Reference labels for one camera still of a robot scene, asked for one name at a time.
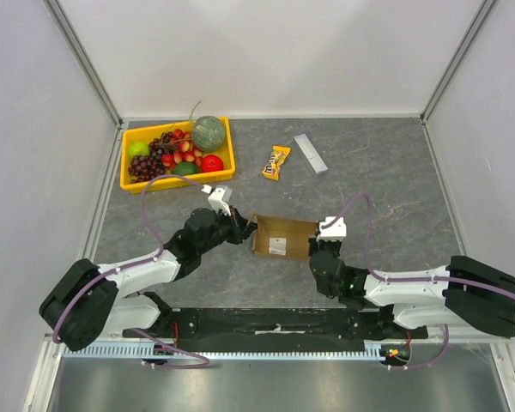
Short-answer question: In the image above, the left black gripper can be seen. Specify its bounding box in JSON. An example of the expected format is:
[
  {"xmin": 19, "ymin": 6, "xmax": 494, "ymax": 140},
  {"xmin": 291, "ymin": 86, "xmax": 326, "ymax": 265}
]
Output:
[{"xmin": 198, "ymin": 204, "xmax": 259, "ymax": 255}]

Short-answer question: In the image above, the cardboard box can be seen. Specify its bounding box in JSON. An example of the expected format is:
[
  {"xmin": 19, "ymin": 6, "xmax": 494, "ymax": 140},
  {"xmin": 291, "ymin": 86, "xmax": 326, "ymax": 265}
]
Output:
[{"xmin": 251, "ymin": 214, "xmax": 318, "ymax": 262}]

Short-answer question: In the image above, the white paper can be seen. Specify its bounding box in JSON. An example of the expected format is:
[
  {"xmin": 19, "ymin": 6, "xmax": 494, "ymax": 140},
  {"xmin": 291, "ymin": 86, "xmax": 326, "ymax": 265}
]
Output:
[{"xmin": 268, "ymin": 237, "xmax": 288, "ymax": 256}]

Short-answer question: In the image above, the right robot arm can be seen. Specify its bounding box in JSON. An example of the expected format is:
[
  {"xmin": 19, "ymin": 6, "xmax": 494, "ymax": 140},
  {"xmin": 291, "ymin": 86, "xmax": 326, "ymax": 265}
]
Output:
[{"xmin": 308, "ymin": 237, "xmax": 515, "ymax": 338}]

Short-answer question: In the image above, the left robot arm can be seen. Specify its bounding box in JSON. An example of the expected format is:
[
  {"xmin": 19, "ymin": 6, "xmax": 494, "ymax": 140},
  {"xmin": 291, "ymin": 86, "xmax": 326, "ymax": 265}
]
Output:
[{"xmin": 39, "ymin": 208, "xmax": 258, "ymax": 351}]

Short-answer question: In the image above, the clear plastic stick box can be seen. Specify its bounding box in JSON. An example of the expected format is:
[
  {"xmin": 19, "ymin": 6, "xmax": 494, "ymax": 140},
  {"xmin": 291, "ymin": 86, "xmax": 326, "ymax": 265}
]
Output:
[{"xmin": 294, "ymin": 134, "xmax": 329, "ymax": 176}]

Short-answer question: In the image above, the red tomato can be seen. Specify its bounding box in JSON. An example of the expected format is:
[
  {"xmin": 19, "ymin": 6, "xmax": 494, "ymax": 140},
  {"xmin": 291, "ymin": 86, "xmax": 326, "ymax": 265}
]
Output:
[{"xmin": 200, "ymin": 154, "xmax": 224, "ymax": 173}]

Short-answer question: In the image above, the yellow candy bag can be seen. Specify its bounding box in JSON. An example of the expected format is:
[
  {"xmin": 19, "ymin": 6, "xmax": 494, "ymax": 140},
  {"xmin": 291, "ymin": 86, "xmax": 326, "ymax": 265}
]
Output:
[{"xmin": 262, "ymin": 146, "xmax": 291, "ymax": 180}]

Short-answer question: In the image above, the white tape strip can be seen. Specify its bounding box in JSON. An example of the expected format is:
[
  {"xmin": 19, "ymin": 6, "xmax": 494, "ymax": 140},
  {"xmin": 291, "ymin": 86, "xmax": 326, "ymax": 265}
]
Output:
[{"xmin": 254, "ymin": 324, "xmax": 306, "ymax": 336}]

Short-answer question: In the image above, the red cherry bunch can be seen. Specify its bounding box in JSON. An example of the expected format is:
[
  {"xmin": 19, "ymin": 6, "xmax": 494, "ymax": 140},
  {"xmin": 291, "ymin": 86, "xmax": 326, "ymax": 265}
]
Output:
[{"xmin": 148, "ymin": 129, "xmax": 203, "ymax": 171}]

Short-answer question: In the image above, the green netted melon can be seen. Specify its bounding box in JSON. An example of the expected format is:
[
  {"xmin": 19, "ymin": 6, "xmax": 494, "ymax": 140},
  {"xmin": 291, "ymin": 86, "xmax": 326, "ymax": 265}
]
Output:
[{"xmin": 191, "ymin": 116, "xmax": 227, "ymax": 152}]

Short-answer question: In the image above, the dark purple grape bunch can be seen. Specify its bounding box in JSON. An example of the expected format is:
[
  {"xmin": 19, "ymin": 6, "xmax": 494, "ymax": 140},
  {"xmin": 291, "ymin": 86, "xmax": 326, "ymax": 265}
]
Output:
[{"xmin": 128, "ymin": 155, "xmax": 166, "ymax": 184}]

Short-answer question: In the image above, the green apple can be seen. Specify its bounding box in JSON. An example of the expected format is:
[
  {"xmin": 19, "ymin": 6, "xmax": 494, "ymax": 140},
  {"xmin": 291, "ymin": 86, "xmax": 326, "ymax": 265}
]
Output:
[{"xmin": 127, "ymin": 142, "xmax": 150, "ymax": 158}]

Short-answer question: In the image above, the yellow plastic bin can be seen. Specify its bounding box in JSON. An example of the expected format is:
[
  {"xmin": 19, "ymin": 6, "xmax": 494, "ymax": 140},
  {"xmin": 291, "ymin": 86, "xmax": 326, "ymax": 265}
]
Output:
[{"xmin": 120, "ymin": 116, "xmax": 236, "ymax": 194}]

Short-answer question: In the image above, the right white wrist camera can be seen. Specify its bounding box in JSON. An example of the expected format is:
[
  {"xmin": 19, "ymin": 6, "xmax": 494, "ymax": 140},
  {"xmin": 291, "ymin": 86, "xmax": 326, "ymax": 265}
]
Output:
[{"xmin": 317, "ymin": 216, "xmax": 347, "ymax": 241}]

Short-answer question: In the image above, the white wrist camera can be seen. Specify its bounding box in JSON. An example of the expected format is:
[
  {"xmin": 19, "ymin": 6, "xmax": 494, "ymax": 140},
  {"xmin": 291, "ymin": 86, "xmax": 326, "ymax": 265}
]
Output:
[
  {"xmin": 201, "ymin": 185, "xmax": 233, "ymax": 216},
  {"xmin": 317, "ymin": 216, "xmax": 347, "ymax": 241}
]

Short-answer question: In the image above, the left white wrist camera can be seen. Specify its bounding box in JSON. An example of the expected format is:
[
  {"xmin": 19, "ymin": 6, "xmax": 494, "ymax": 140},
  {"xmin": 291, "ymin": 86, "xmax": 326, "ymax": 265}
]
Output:
[{"xmin": 201, "ymin": 185, "xmax": 233, "ymax": 216}]

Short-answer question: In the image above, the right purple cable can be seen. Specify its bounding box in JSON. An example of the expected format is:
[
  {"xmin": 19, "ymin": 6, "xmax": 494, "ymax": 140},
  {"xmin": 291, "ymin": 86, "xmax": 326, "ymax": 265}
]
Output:
[{"xmin": 325, "ymin": 191, "xmax": 515, "ymax": 373}]

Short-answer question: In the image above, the purple cable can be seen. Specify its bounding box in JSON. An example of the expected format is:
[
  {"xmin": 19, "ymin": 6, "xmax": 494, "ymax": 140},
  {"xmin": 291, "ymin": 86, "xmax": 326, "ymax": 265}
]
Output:
[
  {"xmin": 51, "ymin": 174, "xmax": 214, "ymax": 369},
  {"xmin": 325, "ymin": 191, "xmax": 515, "ymax": 373}
]

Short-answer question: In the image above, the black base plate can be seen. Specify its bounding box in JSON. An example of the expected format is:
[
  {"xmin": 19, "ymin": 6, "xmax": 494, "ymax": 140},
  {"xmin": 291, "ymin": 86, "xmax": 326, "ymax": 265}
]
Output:
[{"xmin": 146, "ymin": 308, "xmax": 428, "ymax": 354}]

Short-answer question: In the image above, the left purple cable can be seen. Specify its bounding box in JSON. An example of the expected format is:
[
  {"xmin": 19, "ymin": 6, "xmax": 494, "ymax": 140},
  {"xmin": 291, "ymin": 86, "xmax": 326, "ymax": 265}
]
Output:
[{"xmin": 51, "ymin": 174, "xmax": 214, "ymax": 369}]

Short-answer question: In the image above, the grey slotted cable duct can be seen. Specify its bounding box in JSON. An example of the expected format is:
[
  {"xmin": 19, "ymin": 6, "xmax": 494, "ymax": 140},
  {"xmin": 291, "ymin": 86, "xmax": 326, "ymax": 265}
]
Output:
[{"xmin": 63, "ymin": 340, "xmax": 385, "ymax": 361}]

